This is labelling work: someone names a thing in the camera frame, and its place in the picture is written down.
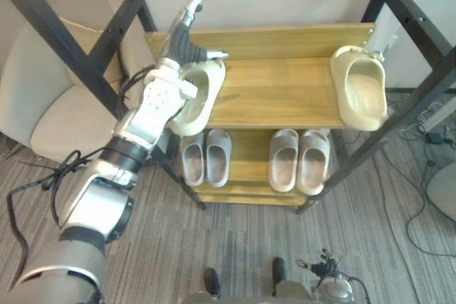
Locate grey rounded stool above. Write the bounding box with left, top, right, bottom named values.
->
left=426, top=161, right=456, bottom=223

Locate narrow wooden shelf board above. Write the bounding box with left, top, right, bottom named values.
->
left=177, top=127, right=343, bottom=207

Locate black metal rack frame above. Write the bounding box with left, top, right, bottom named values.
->
left=0, top=0, right=456, bottom=216

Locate long black floor cable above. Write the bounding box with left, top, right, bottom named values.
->
left=373, top=147, right=456, bottom=258

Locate beige slipper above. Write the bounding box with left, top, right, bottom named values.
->
left=268, top=128, right=299, bottom=192
left=297, top=129, right=331, bottom=196

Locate wide wooden shelf board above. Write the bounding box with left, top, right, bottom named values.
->
left=144, top=23, right=375, bottom=130

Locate large grey slipper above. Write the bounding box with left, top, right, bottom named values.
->
left=205, top=128, right=232, bottom=188

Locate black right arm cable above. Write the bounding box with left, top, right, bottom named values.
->
left=341, top=275, right=371, bottom=304

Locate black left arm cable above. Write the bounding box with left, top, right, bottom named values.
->
left=6, top=67, right=157, bottom=280

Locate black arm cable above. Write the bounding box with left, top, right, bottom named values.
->
left=341, top=275, right=371, bottom=304
left=6, top=67, right=157, bottom=280

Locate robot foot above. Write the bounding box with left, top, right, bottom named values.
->
left=204, top=268, right=222, bottom=300
left=272, top=257, right=286, bottom=283

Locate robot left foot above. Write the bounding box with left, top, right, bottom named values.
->
left=204, top=268, right=222, bottom=300

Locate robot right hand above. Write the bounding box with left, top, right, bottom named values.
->
left=295, top=246, right=343, bottom=279

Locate beige armchair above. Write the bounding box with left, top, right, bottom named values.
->
left=0, top=0, right=157, bottom=164

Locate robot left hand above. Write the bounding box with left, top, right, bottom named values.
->
left=160, top=0, right=230, bottom=67

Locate cream slipper with charms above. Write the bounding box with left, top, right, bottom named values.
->
left=166, top=58, right=227, bottom=137
left=329, top=45, right=388, bottom=132

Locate small grey slipper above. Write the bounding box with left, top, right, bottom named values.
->
left=182, top=132, right=207, bottom=187

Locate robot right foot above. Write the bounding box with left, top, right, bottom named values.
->
left=272, top=257, right=286, bottom=283

